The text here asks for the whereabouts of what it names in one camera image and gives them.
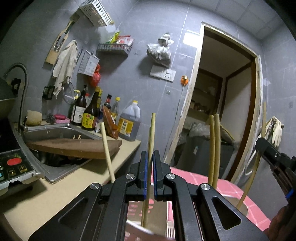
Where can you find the clear yellow cap bottle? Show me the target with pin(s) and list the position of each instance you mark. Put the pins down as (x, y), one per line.
(115, 109)

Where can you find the stainless steel sink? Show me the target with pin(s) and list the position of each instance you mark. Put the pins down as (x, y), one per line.
(53, 132)

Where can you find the small dark sauce bottle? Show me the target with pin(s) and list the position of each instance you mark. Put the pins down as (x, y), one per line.
(108, 102)

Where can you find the dark grey cabinet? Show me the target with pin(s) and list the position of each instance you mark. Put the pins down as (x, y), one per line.
(198, 155)

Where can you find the wooden cutting board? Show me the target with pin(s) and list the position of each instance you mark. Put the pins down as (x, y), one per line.
(76, 148)

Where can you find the induction cooker panel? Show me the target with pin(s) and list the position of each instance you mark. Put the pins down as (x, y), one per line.
(13, 166)

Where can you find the brown seasoning packet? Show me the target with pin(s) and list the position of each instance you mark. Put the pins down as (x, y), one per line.
(111, 125)

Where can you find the white wall socket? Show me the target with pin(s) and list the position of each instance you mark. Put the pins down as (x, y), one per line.
(163, 73)

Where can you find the steel wool scrubber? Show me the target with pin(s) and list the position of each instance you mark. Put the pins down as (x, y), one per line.
(50, 118)

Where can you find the yellow green snack packet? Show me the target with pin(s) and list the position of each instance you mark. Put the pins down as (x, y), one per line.
(113, 38)

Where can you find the grey wall rack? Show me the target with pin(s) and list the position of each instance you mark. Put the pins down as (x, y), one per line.
(113, 49)

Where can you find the white plastic utensil holder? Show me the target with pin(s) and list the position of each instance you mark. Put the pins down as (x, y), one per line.
(157, 220)

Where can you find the large cooking oil jug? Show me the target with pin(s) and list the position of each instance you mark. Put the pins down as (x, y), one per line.
(128, 125)

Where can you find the cream rubber glove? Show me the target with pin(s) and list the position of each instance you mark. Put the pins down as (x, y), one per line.
(277, 132)

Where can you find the white hanging towel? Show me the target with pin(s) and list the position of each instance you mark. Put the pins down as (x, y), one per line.
(66, 64)

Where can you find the red plastic bag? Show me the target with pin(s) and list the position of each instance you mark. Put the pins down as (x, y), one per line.
(96, 77)

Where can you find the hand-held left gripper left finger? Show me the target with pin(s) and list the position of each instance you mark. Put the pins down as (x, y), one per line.
(145, 176)

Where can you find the dark pump bottle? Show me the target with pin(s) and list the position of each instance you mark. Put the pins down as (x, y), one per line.
(78, 111)

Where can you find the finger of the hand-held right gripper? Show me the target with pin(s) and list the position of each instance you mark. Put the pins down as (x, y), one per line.
(266, 148)

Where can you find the yellow sponge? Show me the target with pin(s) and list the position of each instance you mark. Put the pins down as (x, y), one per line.
(34, 117)

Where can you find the person's right hand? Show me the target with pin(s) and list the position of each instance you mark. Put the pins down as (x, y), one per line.
(283, 222)

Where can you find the curved metal faucet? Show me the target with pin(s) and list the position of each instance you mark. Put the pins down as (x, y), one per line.
(25, 78)

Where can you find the wooden storage shelves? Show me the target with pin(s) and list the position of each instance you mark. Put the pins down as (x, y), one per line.
(204, 92)

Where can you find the mesh strainer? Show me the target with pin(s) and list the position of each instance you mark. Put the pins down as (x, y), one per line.
(69, 92)

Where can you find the wooden door frame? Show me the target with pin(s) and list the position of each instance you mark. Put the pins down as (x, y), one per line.
(194, 76)

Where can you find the metal box grater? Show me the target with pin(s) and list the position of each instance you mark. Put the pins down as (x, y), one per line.
(87, 63)

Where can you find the dark soy sauce bottle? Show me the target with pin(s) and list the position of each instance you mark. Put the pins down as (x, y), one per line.
(90, 118)

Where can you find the hanging clear plastic bag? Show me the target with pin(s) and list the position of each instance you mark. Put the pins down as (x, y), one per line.
(160, 52)

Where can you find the black wall holder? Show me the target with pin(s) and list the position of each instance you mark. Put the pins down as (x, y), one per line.
(48, 92)

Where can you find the yellow label sauce bottle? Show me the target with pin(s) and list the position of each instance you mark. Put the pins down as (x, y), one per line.
(99, 99)

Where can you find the white wall basket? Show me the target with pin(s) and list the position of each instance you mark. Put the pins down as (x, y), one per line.
(96, 11)

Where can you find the single wooden chopstick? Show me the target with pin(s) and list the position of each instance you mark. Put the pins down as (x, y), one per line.
(217, 150)
(253, 169)
(106, 150)
(150, 139)

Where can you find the pink plaid tablecloth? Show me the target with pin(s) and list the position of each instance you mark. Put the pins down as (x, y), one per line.
(254, 215)

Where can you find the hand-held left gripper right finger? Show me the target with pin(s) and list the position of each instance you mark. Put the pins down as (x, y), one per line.
(155, 176)

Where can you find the wooden knife holder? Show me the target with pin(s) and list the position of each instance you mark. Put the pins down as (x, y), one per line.
(54, 54)

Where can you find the crumpled clear plastic bag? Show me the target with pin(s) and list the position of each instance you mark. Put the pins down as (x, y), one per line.
(198, 129)

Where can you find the red snack packet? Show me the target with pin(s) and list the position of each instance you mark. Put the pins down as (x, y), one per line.
(124, 39)

